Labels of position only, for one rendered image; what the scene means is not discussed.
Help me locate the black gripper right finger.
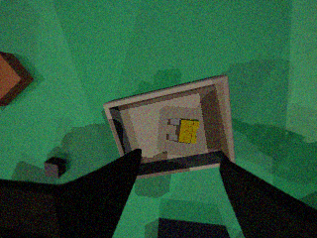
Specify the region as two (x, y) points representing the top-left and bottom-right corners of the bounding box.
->
(219, 159), (317, 238)

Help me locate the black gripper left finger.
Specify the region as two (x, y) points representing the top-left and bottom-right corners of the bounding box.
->
(0, 149), (142, 238)

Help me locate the yellow blade fuse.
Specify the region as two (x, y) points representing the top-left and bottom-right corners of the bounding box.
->
(168, 118), (199, 144)

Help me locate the tan rectangular tray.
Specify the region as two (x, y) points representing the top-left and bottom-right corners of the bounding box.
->
(103, 74), (236, 179)

